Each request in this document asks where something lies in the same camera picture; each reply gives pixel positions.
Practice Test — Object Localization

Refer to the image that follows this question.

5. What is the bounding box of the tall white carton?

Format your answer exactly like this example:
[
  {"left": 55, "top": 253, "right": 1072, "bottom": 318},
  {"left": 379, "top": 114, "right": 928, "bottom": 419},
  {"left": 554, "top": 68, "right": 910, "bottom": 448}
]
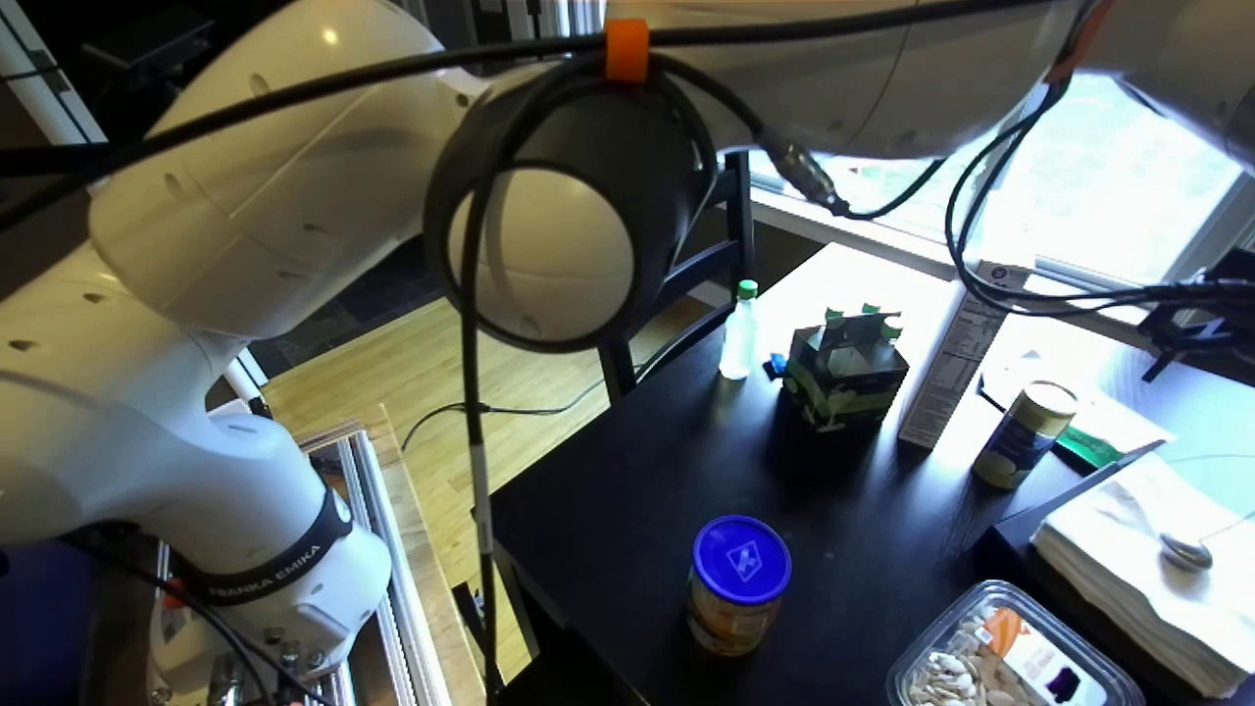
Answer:
[{"left": 893, "top": 259, "right": 1035, "bottom": 455}]

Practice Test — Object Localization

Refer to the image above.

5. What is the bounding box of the green white packet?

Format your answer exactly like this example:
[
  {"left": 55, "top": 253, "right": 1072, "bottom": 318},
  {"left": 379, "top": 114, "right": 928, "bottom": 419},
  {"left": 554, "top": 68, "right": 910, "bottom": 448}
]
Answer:
[{"left": 1050, "top": 425, "right": 1128, "bottom": 479}]

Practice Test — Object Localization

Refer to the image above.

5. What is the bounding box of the black floor cable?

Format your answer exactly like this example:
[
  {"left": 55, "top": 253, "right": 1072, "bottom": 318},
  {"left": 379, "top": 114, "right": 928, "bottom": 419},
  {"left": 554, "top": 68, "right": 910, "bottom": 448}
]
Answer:
[{"left": 395, "top": 397, "right": 610, "bottom": 455}]

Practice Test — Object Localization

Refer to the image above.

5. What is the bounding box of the dark box caddy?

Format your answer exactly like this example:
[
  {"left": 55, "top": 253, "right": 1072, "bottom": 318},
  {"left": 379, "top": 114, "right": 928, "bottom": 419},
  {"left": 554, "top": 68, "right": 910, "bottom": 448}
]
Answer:
[{"left": 780, "top": 304, "right": 915, "bottom": 445}]

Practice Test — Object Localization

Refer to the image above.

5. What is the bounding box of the jar with blue lid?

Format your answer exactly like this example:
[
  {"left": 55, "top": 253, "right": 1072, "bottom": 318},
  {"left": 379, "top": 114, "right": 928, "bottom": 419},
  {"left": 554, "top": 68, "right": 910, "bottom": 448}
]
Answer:
[{"left": 681, "top": 516, "right": 795, "bottom": 663}]

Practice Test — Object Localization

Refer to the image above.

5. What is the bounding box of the white framed window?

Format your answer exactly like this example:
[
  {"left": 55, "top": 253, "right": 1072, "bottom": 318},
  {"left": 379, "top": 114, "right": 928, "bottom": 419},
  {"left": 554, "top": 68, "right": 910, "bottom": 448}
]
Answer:
[{"left": 748, "top": 71, "right": 1255, "bottom": 347}]

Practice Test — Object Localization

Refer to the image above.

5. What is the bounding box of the white napkin stack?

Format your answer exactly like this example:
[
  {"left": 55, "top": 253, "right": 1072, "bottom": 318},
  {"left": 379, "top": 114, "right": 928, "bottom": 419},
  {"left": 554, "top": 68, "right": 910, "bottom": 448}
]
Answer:
[{"left": 1033, "top": 448, "right": 1255, "bottom": 701}]

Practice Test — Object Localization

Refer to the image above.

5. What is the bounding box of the black wooden chair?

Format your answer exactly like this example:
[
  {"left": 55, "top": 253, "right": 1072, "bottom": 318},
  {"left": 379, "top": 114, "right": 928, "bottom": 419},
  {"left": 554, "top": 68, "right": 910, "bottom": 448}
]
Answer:
[{"left": 596, "top": 151, "right": 759, "bottom": 404}]

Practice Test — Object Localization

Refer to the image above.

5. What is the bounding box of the aluminium frame stand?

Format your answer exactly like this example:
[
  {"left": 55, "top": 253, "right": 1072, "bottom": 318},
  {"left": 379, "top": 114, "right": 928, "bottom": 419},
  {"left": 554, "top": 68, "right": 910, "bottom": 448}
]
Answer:
[{"left": 306, "top": 429, "right": 456, "bottom": 706}]

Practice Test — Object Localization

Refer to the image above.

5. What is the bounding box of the clear plastic food container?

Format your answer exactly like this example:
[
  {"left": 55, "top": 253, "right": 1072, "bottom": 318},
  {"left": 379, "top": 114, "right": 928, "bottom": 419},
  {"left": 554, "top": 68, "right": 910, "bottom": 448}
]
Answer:
[{"left": 881, "top": 578, "right": 1149, "bottom": 706}]

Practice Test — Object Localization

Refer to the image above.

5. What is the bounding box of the small white bottle green cap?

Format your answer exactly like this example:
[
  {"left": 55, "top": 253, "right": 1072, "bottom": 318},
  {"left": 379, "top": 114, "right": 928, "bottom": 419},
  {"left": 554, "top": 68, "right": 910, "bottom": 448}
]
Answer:
[{"left": 715, "top": 276, "right": 765, "bottom": 386}]

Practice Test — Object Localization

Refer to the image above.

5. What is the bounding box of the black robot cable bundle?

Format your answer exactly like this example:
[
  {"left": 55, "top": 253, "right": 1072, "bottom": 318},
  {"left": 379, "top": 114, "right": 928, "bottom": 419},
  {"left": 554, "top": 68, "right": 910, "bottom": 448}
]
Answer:
[{"left": 0, "top": 0, "right": 1255, "bottom": 701}]

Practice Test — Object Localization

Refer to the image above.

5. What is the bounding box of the silver metal spoon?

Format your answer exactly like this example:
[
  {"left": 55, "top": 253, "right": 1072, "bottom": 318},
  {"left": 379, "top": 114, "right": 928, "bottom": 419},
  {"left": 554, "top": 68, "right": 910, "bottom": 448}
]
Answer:
[{"left": 1157, "top": 512, "right": 1255, "bottom": 578}]

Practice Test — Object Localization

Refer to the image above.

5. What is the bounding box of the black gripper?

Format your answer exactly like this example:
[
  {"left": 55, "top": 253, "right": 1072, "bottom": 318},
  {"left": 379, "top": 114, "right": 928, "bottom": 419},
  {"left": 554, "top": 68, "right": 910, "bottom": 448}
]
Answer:
[{"left": 1138, "top": 249, "right": 1255, "bottom": 390}]

